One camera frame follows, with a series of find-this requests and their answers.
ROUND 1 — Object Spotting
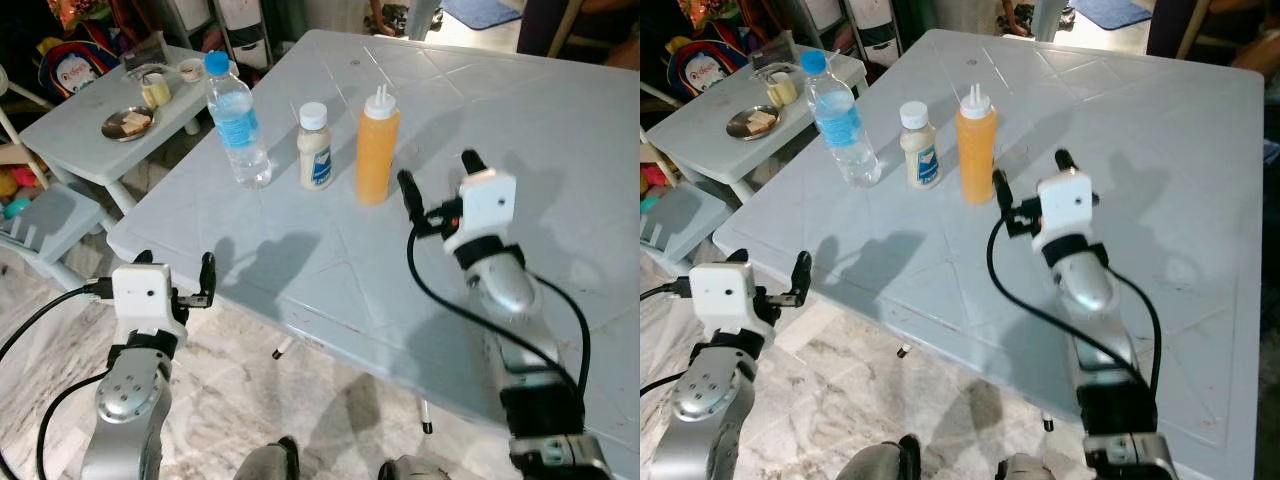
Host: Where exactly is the small white plastic table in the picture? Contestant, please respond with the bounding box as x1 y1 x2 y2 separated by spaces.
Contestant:
20 45 241 216
645 45 869 206

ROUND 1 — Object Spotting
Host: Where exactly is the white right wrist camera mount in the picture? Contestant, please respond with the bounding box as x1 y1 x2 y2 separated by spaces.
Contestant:
1033 172 1101 253
443 168 519 256

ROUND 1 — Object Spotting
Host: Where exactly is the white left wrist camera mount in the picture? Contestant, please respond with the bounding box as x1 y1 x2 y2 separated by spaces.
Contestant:
110 262 188 346
690 262 769 336

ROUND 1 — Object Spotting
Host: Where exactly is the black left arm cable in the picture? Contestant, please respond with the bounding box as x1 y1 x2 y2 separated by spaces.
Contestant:
0 280 113 480
640 280 693 396

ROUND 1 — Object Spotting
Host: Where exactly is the grey robot leg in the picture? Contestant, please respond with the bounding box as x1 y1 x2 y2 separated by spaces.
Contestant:
380 455 451 480
990 455 1061 480
240 435 299 480
838 435 921 480

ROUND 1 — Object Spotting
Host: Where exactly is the grey robot right leg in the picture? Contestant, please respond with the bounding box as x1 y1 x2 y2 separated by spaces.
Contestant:
380 455 451 480
990 455 1061 480

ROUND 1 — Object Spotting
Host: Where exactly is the colourful child backpack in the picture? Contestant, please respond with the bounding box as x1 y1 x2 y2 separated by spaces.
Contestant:
668 40 746 99
38 40 121 101

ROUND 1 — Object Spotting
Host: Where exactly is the orange sauce squeeze bottle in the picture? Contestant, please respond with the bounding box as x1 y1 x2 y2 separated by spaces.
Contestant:
955 85 1000 206
355 85 402 206

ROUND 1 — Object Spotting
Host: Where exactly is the clear water bottle blue cap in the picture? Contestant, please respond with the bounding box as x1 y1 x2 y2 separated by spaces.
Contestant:
800 50 883 188
203 50 273 191

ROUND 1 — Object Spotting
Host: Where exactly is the blue floor mat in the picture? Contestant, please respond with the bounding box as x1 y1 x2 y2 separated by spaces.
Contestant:
1070 0 1153 29
440 0 523 31

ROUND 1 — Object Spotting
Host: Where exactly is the large white plastic table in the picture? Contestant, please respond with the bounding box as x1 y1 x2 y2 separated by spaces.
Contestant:
712 28 1280 480
105 28 641 480

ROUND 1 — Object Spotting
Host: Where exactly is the round metal plate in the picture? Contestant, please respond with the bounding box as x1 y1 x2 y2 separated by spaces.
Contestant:
726 107 784 141
101 107 157 142

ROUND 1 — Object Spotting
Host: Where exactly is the seated person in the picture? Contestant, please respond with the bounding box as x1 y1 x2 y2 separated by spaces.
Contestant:
520 0 641 71
1145 0 1280 76

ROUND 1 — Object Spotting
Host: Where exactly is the grey robot left leg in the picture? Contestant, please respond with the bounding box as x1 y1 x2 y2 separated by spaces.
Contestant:
838 435 921 480
240 435 299 480

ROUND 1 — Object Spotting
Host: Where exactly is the small mayonnaise bottle white cap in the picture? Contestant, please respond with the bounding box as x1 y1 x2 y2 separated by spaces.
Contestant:
898 101 942 191
297 102 335 191

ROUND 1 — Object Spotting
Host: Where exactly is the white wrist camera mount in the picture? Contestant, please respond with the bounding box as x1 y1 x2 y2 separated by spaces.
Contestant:
110 262 188 346
1033 172 1101 253
690 262 769 336
443 168 519 256

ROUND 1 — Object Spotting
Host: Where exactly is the white plastic chair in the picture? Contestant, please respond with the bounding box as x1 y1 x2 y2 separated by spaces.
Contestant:
0 185 106 291
640 180 736 276

